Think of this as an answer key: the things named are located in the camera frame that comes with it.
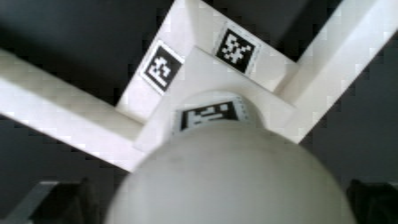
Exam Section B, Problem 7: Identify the white U-shaped fence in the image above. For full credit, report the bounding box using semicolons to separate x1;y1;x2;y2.
0;0;398;169

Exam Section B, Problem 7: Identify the white lamp bulb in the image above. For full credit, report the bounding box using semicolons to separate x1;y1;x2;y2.
104;91;355;224

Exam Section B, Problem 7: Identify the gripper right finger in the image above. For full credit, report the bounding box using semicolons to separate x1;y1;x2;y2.
346;179;398;224

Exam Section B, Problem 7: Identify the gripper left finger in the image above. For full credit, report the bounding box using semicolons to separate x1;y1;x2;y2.
1;178;101;224

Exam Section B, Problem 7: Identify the white lamp base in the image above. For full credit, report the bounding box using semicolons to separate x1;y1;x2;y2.
117;0;296;152

